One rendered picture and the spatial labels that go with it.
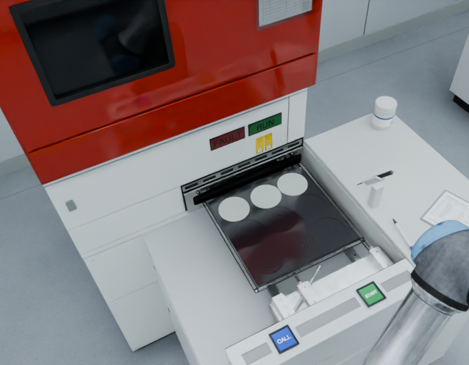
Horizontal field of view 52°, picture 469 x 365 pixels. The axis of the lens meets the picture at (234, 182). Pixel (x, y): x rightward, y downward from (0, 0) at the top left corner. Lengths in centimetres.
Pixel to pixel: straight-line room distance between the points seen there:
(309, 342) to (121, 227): 69
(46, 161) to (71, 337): 136
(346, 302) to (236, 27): 74
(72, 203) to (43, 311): 123
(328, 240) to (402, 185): 29
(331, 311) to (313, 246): 24
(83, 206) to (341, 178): 79
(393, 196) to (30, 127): 102
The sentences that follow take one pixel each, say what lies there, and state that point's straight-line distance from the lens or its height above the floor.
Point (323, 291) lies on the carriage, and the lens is 141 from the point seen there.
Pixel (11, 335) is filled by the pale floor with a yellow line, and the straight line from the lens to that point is 260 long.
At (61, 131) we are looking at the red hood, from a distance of 121.
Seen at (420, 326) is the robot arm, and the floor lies 125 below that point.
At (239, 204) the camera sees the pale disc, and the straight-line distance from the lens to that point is 156.
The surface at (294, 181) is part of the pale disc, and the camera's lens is 162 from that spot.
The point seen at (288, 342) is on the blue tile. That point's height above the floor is 96.
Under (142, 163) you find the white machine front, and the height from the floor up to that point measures 113.
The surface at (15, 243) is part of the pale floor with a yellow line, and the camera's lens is 289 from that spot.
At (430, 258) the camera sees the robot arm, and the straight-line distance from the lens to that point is 96.
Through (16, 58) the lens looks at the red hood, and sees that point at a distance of 109.
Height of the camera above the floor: 211
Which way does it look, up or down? 48 degrees down
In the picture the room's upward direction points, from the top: 5 degrees counter-clockwise
